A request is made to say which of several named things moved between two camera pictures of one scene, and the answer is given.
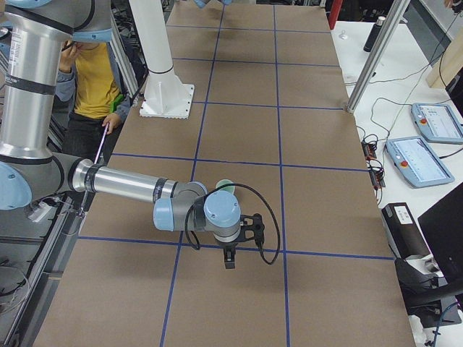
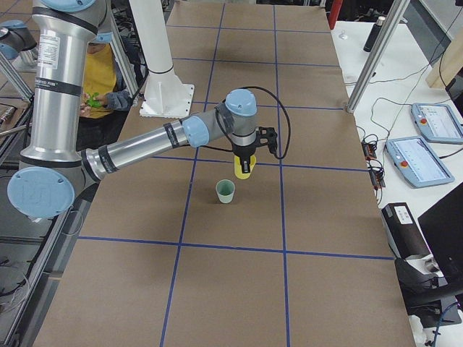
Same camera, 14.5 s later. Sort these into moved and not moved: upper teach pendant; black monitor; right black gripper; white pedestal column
Moved: right black gripper
Not moved: white pedestal column; upper teach pendant; black monitor
